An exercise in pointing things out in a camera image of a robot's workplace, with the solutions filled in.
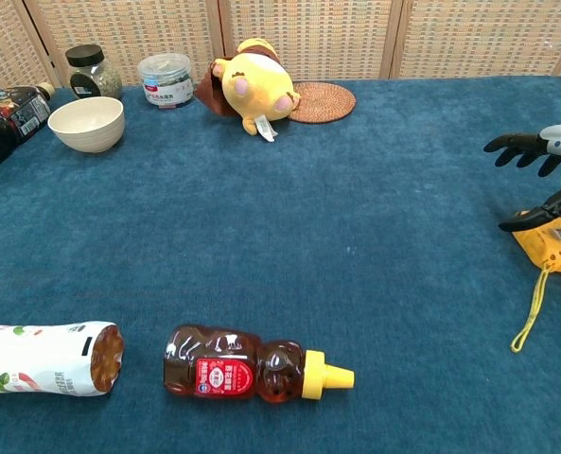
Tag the yellow tape measure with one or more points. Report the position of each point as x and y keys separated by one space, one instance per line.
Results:
x=540 y=246

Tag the round woven rattan coaster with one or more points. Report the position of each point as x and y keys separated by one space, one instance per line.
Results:
x=327 y=101

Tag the blue table cloth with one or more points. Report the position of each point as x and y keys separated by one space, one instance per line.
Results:
x=308 y=236

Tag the woven folding screen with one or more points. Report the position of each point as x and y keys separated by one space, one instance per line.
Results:
x=308 y=38

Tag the yellow plush toy brown cape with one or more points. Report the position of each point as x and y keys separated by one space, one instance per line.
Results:
x=256 y=90

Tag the clear round plastic container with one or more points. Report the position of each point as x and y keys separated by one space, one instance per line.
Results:
x=166 y=85

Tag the bear-shaped honey bottle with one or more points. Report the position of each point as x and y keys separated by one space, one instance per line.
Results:
x=214 y=359

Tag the glass jar black lid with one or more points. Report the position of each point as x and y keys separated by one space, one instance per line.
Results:
x=95 y=78

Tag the cream bowl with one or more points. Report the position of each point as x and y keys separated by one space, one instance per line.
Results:
x=86 y=127

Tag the dark tea bottle black label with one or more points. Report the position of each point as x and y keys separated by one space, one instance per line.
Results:
x=1 y=123

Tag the white-sleeved tea drink bottle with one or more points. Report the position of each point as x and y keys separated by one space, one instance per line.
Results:
x=39 y=354

